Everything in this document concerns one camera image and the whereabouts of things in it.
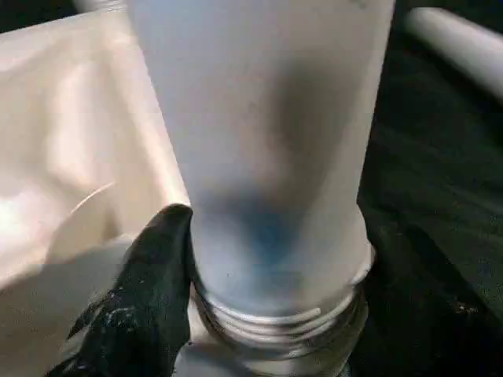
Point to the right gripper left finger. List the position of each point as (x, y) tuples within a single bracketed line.
[(149, 294)]

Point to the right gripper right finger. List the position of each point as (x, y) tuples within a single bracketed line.
[(424, 314)]

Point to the white plastic table top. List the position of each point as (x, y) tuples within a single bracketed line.
[(59, 118)]

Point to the black work mat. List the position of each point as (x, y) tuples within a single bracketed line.
[(432, 157)]

